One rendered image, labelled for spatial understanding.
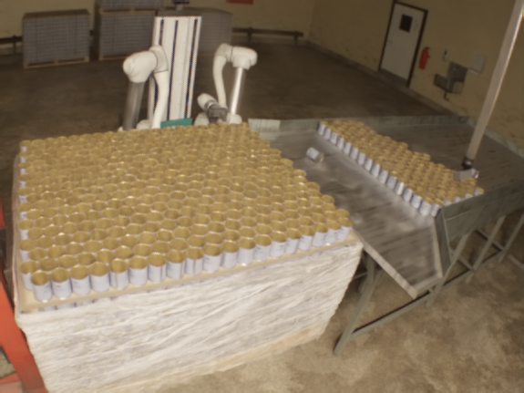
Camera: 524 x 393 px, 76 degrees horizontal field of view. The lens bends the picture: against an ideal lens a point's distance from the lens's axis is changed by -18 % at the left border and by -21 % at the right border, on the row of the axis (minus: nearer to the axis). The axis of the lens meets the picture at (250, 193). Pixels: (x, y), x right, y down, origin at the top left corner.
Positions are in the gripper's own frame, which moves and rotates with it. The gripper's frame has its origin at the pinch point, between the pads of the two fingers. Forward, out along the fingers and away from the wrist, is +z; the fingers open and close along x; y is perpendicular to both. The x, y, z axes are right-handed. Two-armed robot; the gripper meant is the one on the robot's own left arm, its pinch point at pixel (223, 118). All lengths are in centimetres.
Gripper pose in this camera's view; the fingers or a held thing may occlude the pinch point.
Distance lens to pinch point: 258.2
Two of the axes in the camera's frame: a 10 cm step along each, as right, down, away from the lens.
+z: 4.5, 5.3, -7.2
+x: 8.8, -1.1, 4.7
